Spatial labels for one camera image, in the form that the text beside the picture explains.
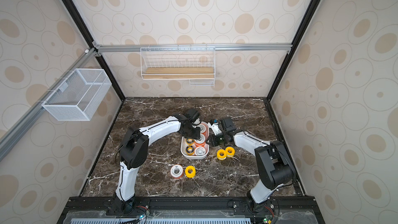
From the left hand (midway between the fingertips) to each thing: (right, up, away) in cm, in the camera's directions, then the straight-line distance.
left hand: (201, 136), depth 91 cm
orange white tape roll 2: (0, -3, 0) cm, 3 cm away
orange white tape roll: (+2, +4, +5) cm, 7 cm away
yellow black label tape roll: (-7, -4, +5) cm, 9 cm away
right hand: (+3, -3, -1) cm, 5 cm away
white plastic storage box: (-11, -5, 0) cm, 12 cm away
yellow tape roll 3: (+17, -9, -1) cm, 19 cm away
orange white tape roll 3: (-1, -9, 0) cm, 9 cm away
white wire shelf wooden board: (-4, +46, +8) cm, 46 cm away
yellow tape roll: (-6, -18, -7) cm, 20 cm away
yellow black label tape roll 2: (-7, -8, 0) cm, 11 cm away
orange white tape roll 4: (-14, -18, -7) cm, 24 cm away
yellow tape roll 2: (+12, -10, -2) cm, 16 cm away
